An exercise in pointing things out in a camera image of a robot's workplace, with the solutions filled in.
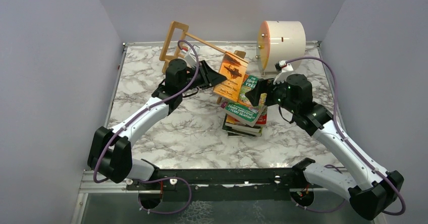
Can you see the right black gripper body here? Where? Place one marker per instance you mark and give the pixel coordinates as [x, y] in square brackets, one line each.
[277, 95]

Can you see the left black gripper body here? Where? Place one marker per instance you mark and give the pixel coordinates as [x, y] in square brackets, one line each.
[189, 83]

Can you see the wooden book rack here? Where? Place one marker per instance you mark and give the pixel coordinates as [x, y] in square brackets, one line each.
[166, 58]

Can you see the orange Huckleberry Finn book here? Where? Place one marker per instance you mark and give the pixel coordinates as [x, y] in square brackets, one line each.
[234, 69]

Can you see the green 104-storey treehouse book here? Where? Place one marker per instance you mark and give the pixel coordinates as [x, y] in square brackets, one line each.
[242, 110]

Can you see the red 13-storey treehouse book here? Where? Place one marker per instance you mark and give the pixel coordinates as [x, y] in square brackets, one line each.
[262, 118]

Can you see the orange 78-storey treehouse book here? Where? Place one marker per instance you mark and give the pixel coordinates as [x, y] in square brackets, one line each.
[234, 123]

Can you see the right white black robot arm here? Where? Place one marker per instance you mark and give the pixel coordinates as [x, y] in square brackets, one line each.
[370, 188]

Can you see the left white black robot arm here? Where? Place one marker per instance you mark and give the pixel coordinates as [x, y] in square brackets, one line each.
[111, 150]

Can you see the white cylindrical drum box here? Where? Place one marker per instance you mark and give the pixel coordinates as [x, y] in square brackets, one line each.
[279, 40]

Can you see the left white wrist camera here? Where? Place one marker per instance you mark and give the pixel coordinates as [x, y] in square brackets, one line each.
[189, 56]

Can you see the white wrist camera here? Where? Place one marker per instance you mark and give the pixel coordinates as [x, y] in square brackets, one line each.
[285, 69]
[189, 56]

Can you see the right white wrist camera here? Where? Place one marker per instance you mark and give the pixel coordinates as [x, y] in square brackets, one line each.
[285, 69]

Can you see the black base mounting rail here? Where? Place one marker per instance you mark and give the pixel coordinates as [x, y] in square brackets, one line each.
[181, 185]

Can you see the aluminium table frame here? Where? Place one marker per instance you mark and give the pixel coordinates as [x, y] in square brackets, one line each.
[192, 137]

